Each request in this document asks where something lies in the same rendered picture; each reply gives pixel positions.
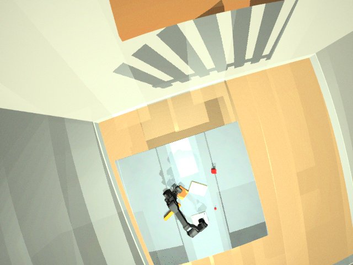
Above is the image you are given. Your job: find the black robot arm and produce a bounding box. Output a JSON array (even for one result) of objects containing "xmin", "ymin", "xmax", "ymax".
[{"xmin": 163, "ymin": 189, "xmax": 208, "ymax": 238}]

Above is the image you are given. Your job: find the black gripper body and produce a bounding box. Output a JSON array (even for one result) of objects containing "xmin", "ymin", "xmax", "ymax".
[{"xmin": 172, "ymin": 186, "xmax": 183, "ymax": 199}]

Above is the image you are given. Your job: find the yellow long bar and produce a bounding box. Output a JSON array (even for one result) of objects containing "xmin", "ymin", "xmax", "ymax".
[{"xmin": 164, "ymin": 211, "xmax": 173, "ymax": 221}]

